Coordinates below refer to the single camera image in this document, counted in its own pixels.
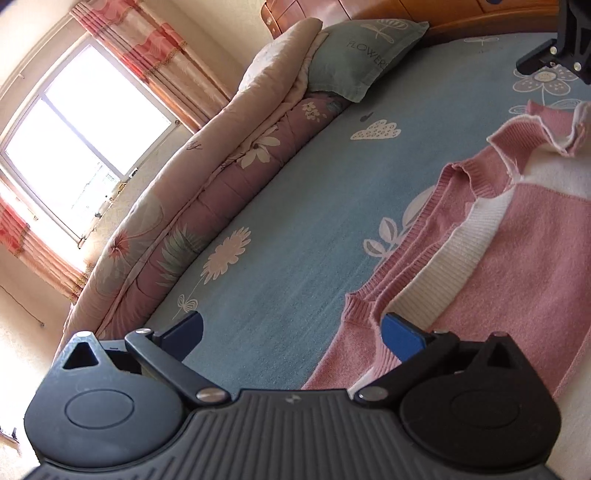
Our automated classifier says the pink patterned curtain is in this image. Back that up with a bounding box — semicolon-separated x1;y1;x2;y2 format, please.
0;180;88;305
69;0;232;134

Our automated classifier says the bed with blue floral sheet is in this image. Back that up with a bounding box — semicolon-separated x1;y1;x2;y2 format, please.
139;30;591;393

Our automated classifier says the thin hanging wall cord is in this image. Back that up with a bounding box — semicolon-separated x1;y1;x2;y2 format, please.
0;284;45;327

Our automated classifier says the grey-green flower print pillow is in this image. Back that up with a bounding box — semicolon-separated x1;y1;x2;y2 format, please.
305;18;430;104

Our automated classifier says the wooden headboard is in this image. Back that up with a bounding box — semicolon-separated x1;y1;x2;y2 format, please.
261;0;561;40

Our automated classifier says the pink and white knit sweater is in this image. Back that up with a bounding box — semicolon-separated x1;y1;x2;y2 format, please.
302;99;591;402

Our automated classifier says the window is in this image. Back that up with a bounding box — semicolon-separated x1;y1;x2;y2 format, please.
0;34;183;241

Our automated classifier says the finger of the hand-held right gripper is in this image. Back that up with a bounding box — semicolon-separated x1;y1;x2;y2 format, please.
515;38;591;86

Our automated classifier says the folded pink floral quilt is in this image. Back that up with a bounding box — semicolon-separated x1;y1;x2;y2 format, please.
53;18;352;365

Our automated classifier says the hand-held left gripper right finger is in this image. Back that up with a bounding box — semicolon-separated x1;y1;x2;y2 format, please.
355;312;527;409

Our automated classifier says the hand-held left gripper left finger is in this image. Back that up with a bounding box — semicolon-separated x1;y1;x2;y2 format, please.
60;310;232;409

